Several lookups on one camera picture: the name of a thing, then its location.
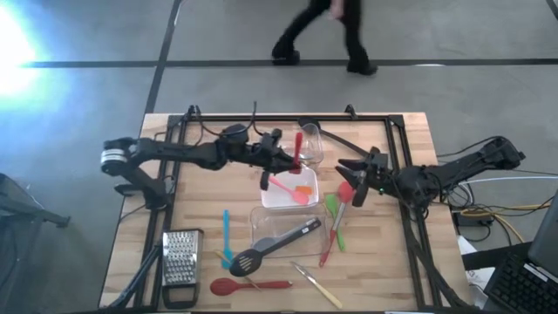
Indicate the wooden stick blue utensil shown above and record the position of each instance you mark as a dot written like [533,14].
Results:
[222,256]

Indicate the red slotted spoon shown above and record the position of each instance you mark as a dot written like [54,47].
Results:
[226,286]

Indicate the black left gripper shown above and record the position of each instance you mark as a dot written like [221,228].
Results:
[268,152]

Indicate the person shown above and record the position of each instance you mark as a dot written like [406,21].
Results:
[357,43]

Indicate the small orange spatula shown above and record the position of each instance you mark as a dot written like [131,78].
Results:
[304,190]

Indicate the small red spatula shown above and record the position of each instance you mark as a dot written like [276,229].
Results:
[297,144]

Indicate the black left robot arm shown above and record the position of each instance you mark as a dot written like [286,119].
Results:
[174,152]

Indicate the black slotted spoon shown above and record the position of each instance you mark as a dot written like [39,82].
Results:
[246,261]

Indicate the green silicone spatula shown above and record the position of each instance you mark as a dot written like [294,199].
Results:
[331,202]

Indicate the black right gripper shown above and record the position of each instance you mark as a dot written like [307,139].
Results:
[377,174]

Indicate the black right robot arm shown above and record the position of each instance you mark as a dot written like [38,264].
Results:
[457,168]

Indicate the person's hand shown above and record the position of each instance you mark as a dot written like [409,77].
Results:
[337,8]

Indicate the teal silicone spatula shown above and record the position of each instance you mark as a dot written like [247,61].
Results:
[226,235]

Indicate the black power box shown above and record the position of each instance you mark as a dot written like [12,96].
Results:
[468,219]

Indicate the black laptop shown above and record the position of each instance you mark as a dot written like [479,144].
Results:
[523,283]

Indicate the metal box grater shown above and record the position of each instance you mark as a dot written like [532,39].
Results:
[181,257]

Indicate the black stand leg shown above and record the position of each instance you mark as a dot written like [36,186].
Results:
[39,213]

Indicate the white plastic bin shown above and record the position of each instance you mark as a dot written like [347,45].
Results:
[279,198]

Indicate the white paper sheet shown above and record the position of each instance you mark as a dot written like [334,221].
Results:
[468,249]

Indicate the clear plastic bin with sticker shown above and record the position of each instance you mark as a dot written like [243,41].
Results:
[266,222]

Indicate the pink silicone spatula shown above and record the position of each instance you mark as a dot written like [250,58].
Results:
[287,190]

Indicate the grey silicone spoon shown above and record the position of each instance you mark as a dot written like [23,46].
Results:
[263,243]

